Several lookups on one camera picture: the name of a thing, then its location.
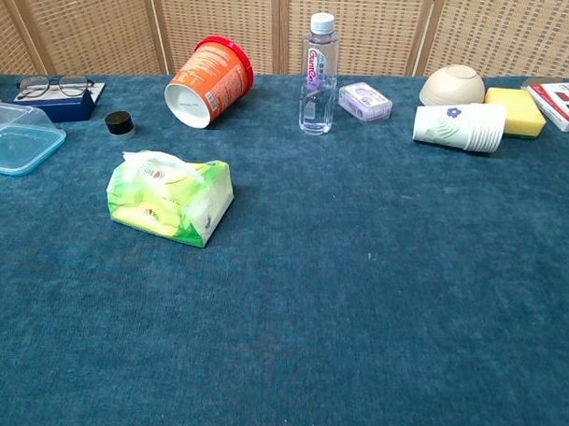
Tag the green plastic tissue pack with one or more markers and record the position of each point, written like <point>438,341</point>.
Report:
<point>172,204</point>

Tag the dark blue box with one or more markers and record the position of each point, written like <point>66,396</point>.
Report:
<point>68,109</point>

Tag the white card box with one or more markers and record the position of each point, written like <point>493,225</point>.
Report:
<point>559,103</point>

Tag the yellow sponge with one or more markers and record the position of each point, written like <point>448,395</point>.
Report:
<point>517,106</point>

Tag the blue tablecloth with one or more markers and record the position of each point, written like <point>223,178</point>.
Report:
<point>310,293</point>

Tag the floral paper cup stack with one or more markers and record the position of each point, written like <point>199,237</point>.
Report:
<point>437,125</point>

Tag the clear container with blue lid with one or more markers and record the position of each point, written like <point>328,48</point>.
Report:
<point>16,143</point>

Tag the purple soap box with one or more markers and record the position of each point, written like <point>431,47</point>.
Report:
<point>363,101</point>

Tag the beige upturned bowl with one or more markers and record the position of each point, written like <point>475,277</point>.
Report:
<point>452,83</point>

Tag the orange instant noodle tub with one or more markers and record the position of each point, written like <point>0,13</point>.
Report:
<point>214,75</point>

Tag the thin-framed eyeglasses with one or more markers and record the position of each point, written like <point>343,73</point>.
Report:
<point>74,86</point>

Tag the wooden rattan folding screen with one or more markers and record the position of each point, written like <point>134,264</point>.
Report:
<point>108,29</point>

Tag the clear plastic water bottle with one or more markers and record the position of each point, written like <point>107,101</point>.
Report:
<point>318,83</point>

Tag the small black-lidded jar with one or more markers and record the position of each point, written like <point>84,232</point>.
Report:
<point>119,122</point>

